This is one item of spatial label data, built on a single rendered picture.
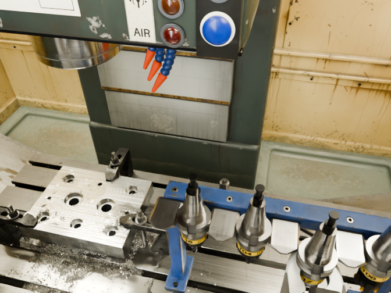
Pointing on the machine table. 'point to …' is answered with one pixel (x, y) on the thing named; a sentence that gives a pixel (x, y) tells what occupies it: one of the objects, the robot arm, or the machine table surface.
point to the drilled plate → (114, 244)
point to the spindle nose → (72, 52)
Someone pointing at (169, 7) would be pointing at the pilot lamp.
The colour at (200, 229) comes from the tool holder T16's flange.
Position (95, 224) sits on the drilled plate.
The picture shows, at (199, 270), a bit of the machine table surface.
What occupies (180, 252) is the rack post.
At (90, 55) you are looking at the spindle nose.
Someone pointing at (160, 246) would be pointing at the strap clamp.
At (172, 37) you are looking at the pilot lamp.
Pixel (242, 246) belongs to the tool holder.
